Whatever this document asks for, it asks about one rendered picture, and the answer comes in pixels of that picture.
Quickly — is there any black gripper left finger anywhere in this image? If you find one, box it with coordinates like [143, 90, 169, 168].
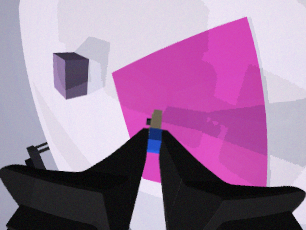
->
[0, 128, 149, 230]

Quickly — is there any magenta square marking on table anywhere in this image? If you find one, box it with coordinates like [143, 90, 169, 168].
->
[112, 17, 267, 187]

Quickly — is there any purple cube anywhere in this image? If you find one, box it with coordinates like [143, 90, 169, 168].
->
[53, 52, 89, 99]

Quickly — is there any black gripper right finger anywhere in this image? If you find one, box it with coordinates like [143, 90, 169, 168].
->
[158, 130, 306, 230]

